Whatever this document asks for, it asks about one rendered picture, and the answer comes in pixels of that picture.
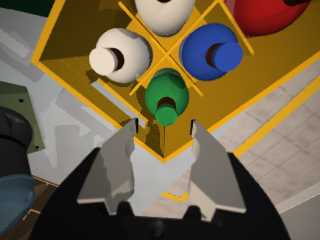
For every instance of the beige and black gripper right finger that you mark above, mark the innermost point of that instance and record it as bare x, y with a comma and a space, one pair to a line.
227, 194

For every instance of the white bottle with grey label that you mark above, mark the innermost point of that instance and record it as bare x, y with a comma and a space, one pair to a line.
128, 56

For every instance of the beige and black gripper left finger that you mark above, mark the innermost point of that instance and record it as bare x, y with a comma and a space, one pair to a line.
93, 189

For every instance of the blue bottle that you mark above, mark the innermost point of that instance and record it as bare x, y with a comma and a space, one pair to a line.
211, 45

